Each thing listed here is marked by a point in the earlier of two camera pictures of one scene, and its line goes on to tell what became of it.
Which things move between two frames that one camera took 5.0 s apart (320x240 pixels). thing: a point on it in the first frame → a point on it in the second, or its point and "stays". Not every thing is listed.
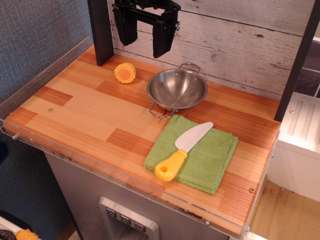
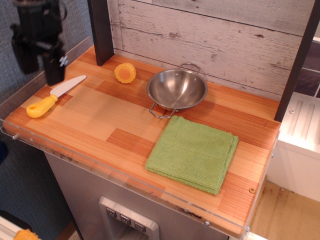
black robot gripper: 164,11 → 39,26
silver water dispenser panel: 121,222 stays
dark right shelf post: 310,29 stays
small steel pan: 176,89 stays
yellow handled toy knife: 168,169 → 36,109
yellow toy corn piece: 125,72 stays
